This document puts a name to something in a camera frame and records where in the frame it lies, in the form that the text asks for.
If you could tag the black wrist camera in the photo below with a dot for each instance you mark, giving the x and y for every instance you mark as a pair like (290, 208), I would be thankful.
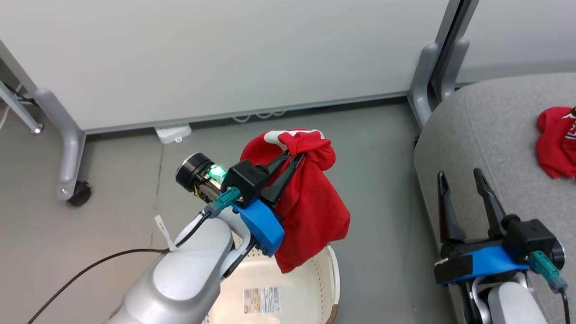
(245, 180)
(531, 236)

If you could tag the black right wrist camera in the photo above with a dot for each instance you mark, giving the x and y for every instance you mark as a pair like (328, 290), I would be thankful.
(531, 236)

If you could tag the white power strip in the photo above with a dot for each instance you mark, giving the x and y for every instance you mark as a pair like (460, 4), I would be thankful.
(172, 133)

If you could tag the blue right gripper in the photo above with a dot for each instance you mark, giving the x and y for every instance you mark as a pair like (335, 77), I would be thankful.
(481, 263)

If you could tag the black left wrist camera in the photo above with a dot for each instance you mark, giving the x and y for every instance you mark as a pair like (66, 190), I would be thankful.
(245, 180)

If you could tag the large white partition panel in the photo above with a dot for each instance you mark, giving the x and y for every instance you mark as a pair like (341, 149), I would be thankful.
(216, 58)

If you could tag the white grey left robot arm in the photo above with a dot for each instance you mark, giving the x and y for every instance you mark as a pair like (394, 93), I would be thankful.
(180, 279)

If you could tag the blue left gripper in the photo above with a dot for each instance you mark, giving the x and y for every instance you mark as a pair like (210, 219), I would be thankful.
(261, 222)

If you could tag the grey partition foot with caster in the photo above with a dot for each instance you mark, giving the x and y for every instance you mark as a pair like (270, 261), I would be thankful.
(67, 144)

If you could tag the white zip tie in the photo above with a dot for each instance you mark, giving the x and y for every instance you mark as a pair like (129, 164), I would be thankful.
(164, 231)

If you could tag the teal camera connector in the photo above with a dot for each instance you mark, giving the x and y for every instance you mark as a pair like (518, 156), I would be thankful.
(225, 201)
(544, 267)

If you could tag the teal left camera connector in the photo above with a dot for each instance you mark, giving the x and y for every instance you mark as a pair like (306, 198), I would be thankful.
(225, 201)

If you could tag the red garment with white stripe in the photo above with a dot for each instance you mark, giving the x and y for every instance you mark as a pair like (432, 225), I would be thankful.
(315, 211)

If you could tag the small white partition panel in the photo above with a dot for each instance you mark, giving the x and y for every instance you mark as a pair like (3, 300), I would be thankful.
(522, 36)

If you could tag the cream plastic laundry basket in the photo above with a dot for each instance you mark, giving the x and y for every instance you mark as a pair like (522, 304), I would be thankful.
(288, 279)

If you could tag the black caster wheel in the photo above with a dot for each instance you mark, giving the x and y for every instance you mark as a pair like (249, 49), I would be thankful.
(81, 193)

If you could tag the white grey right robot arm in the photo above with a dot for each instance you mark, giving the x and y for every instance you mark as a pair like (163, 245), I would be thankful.
(513, 303)

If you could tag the paper label sticker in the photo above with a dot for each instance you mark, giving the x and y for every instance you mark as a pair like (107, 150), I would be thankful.
(262, 300)

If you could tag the grey metal table leg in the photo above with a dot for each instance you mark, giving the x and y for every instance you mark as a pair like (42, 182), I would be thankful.
(20, 112)

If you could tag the grey fabric sofa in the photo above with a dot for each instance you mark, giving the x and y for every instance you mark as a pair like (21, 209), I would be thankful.
(495, 144)

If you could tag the teal right camera connector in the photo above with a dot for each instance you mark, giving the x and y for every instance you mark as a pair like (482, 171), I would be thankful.
(544, 267)

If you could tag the red jersey with lettering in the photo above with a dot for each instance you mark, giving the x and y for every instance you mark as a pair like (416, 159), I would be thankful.
(555, 144)

